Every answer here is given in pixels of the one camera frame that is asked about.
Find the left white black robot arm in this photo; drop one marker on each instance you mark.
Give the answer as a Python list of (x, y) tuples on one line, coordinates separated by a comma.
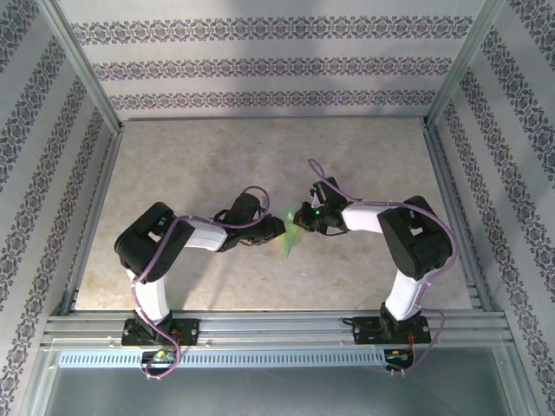
[(204, 234)]

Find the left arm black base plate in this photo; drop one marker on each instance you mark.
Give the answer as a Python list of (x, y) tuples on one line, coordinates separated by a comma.
[(191, 331)]

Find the grey metal sheet panel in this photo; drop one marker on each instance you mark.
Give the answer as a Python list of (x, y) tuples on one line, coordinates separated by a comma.
[(277, 394)]

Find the green paper sheet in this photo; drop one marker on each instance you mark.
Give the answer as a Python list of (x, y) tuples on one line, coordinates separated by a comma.
[(289, 242)]

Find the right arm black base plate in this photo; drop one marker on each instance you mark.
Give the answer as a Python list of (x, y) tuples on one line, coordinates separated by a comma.
[(364, 331)]

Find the aluminium frame post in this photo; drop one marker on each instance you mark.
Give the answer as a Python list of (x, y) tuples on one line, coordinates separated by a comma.
[(82, 65), (468, 56)]

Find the aluminium mounting rail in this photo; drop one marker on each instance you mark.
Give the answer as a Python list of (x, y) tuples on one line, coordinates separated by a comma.
[(277, 329)]

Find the aluminium back rail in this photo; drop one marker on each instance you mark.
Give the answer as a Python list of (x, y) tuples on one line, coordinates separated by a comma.
[(273, 118)]

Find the aluminium side rail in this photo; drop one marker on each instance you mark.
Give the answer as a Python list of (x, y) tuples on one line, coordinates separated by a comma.
[(455, 216), (93, 216)]

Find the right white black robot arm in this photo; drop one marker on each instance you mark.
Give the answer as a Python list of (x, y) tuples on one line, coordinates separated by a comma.
[(362, 216)]

